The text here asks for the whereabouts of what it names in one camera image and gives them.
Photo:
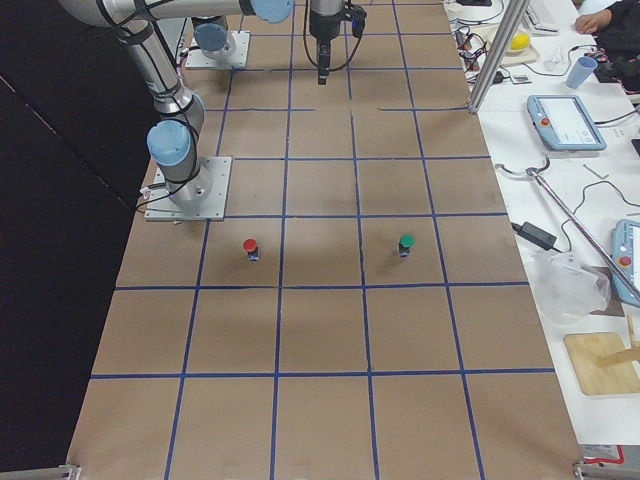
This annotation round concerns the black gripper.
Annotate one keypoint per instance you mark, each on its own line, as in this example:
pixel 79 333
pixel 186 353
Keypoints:
pixel 322 27

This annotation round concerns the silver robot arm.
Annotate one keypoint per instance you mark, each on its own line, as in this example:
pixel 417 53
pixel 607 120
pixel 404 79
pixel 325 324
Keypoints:
pixel 172 143
pixel 214 39

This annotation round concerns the red push button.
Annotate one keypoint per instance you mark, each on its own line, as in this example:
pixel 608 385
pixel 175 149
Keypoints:
pixel 251 248

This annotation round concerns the person's hand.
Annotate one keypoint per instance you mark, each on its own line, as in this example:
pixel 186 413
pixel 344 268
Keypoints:
pixel 594 22

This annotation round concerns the beige tray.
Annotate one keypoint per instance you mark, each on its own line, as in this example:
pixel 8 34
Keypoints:
pixel 511 57

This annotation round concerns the yellow lemon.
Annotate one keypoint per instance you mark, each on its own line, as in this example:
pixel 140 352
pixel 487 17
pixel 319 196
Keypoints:
pixel 519 42

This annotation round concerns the metal cane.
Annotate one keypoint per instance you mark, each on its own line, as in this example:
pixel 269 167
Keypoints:
pixel 535 173

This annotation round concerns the far teach pendant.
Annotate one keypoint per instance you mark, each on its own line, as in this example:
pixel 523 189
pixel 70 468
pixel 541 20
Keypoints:
pixel 564 124

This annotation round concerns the teach pendant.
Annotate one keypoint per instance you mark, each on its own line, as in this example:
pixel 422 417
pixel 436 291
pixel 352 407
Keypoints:
pixel 564 124
pixel 625 254

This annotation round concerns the light blue plastic cup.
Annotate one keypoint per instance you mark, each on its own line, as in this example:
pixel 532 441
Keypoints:
pixel 581 70

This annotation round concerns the black power adapter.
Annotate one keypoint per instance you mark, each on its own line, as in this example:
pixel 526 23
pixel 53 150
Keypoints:
pixel 535 235

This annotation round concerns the clear plastic bag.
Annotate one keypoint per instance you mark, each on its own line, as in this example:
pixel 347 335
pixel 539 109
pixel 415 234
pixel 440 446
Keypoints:
pixel 566 289

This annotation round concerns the near teach pendant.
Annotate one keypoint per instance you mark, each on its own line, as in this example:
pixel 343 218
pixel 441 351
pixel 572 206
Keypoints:
pixel 625 254

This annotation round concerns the wooden cutting board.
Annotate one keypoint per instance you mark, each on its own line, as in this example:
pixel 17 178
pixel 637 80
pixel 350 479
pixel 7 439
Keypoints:
pixel 602 363

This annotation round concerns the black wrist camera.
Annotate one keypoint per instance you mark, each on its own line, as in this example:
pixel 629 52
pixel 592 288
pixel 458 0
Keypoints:
pixel 358 20

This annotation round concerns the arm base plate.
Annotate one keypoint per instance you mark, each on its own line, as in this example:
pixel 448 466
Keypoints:
pixel 232 55
pixel 202 198

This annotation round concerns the aluminium frame post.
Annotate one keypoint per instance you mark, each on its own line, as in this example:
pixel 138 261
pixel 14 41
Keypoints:
pixel 499 45

